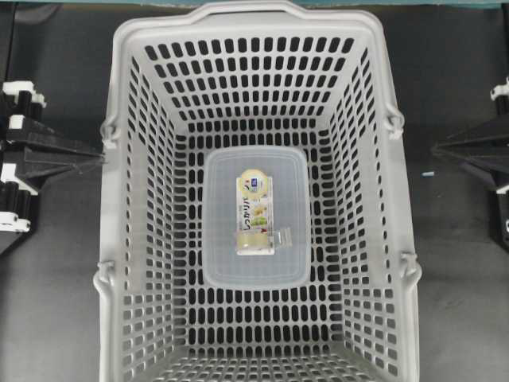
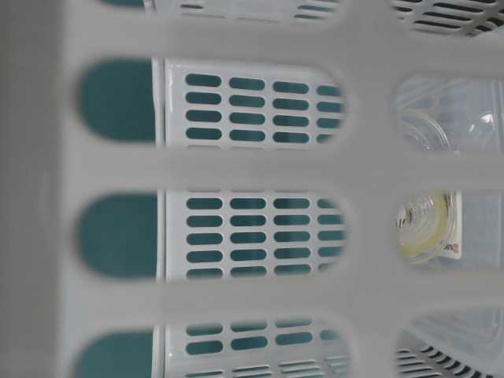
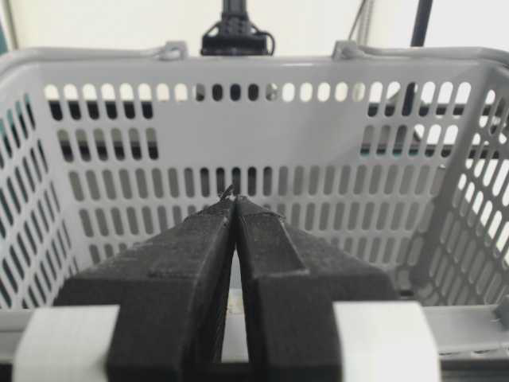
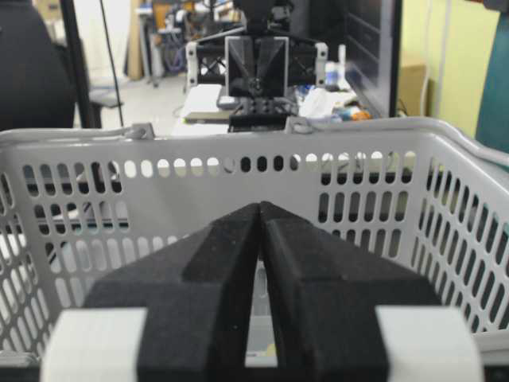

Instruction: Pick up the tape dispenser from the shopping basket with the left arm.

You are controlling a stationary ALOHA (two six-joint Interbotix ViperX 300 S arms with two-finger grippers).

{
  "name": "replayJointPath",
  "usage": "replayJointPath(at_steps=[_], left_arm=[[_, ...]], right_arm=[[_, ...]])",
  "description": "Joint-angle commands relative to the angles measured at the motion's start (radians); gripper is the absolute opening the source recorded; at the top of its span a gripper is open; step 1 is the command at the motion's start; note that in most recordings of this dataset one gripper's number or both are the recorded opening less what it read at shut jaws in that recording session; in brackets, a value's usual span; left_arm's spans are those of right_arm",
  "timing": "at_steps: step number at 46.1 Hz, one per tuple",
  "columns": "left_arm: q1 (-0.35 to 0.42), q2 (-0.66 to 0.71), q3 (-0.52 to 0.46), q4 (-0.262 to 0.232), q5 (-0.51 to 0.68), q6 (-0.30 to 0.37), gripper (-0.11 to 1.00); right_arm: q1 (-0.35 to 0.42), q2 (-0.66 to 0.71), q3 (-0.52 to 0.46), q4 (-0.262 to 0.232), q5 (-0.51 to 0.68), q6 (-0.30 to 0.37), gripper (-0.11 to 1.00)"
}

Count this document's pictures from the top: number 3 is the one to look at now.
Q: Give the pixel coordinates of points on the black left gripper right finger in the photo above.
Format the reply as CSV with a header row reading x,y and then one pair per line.
x,y
290,280

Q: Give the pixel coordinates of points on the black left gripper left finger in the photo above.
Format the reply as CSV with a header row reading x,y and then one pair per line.
x,y
171,291

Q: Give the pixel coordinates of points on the black vertical pole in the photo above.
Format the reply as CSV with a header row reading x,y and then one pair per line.
x,y
421,23

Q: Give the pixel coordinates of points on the grey plastic shopping basket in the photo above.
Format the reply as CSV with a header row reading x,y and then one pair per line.
x,y
397,156

